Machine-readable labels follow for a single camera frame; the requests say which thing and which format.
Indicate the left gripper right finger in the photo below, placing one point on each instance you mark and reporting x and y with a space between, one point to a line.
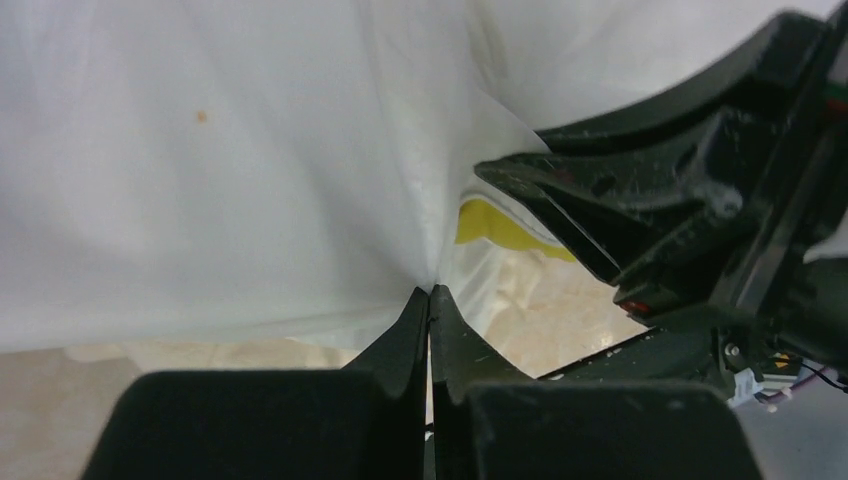
462 362

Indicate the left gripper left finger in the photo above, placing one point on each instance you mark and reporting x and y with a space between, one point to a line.
397 363

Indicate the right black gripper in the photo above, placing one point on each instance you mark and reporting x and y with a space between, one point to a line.
665 179

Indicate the white ruffled pillowcase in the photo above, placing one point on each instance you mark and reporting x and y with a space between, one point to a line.
215 169

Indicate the white pillow yellow edge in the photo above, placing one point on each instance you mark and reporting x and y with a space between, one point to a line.
508 225

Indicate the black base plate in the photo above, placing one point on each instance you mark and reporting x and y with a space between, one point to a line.
656 354

